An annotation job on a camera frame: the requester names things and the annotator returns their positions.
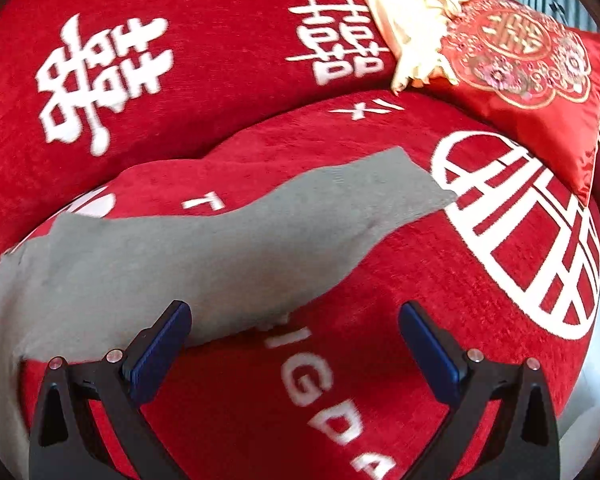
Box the red wedding bedspread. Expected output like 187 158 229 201
9 89 600 480

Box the red folded wedding quilt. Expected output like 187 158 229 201
0 0 394 257

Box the grey knit sweater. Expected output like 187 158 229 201
0 146 458 366

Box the cream tasselled cloth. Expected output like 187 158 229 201
365 0 469 94

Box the red embroidered satin cushion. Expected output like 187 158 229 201
425 0 600 205

